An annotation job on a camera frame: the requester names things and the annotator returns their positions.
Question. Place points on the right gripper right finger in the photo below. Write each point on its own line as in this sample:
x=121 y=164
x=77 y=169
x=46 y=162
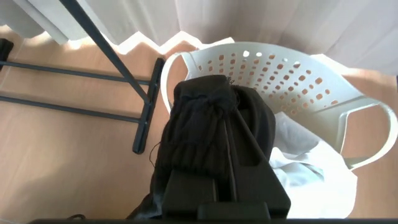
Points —
x=258 y=186

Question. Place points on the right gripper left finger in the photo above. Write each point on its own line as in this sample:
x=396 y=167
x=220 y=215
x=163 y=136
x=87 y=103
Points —
x=186 y=196

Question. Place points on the black shorts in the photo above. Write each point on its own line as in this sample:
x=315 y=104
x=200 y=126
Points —
x=199 y=130

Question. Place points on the white laundry basket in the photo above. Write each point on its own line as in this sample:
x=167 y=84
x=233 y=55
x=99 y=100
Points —
x=280 y=77

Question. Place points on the black clothes rack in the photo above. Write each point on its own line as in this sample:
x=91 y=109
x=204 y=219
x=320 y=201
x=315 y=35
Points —
x=102 y=46

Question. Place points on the white garment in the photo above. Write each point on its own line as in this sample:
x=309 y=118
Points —
x=317 y=186

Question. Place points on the beige curtain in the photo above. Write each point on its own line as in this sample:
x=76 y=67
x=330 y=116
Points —
x=217 y=18

